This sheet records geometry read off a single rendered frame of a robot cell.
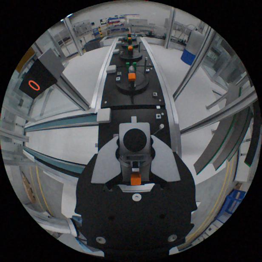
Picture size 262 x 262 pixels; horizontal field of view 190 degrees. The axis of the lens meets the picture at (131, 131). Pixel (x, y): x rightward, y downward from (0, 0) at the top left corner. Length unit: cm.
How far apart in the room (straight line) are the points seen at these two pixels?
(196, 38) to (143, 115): 87
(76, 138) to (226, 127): 52
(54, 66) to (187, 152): 55
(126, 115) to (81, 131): 22
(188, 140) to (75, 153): 54
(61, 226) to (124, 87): 63
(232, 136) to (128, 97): 42
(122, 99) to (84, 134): 21
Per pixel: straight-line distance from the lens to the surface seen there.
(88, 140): 37
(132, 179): 17
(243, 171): 414
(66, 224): 47
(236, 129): 36
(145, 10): 1062
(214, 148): 26
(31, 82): 21
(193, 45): 95
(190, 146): 47
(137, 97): 32
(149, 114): 29
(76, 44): 125
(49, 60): 18
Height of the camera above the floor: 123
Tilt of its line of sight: 78 degrees down
